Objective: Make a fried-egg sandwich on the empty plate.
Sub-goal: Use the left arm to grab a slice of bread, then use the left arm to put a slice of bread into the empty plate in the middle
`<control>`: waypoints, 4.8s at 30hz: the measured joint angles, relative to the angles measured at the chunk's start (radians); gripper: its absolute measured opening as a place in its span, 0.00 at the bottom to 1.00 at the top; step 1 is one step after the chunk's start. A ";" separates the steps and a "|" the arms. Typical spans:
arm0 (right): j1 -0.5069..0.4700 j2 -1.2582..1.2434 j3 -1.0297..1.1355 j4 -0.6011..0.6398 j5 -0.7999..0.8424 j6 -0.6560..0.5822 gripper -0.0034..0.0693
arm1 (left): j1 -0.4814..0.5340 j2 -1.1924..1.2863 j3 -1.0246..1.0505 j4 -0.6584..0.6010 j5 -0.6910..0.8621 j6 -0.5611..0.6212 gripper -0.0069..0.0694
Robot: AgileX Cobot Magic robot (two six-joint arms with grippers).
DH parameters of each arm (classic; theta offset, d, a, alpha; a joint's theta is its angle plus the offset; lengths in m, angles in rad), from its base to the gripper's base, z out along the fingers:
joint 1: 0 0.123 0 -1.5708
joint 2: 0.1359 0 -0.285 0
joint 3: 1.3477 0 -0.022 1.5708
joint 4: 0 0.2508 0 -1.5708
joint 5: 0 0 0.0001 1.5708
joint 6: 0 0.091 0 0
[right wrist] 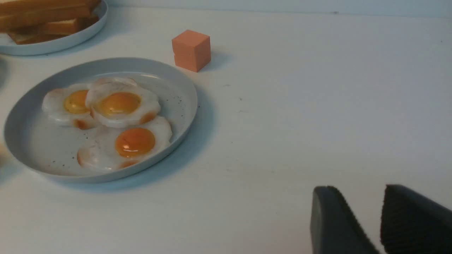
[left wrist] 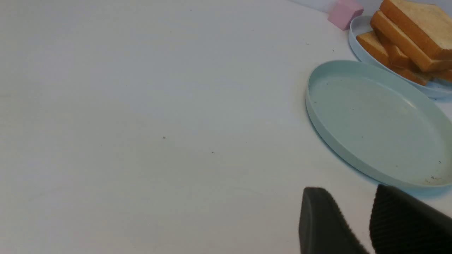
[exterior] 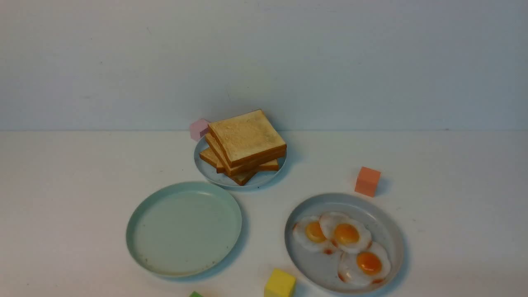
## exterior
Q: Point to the fried egg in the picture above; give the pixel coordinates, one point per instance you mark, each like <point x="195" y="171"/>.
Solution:
<point x="309" y="235"/>
<point x="367" y="267"/>
<point x="345" y="233"/>

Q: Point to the yellow foam cube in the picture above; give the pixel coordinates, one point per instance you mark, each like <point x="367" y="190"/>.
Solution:
<point x="280" y="284"/>

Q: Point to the grey plate with eggs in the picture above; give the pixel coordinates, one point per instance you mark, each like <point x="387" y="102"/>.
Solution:
<point x="318" y="268"/>

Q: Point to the empty light green plate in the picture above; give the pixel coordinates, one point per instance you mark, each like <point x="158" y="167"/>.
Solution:
<point x="184" y="229"/>

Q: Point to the pink foam cube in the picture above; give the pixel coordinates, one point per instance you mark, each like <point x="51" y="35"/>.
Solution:
<point x="198" y="129"/>

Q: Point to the toast slice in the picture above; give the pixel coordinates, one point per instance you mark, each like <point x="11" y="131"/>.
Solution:
<point x="206" y="161"/>
<point x="272" y="165"/>
<point x="232" y="170"/>
<point x="248" y="137"/>

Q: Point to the orange foam cube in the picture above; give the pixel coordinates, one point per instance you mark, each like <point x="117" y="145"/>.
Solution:
<point x="367" y="181"/>

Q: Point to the blue plate with bread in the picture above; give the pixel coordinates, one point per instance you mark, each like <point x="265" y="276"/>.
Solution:
<point x="259" y="180"/>

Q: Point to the green foam cube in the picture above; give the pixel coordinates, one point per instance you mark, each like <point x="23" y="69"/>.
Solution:
<point x="195" y="294"/>

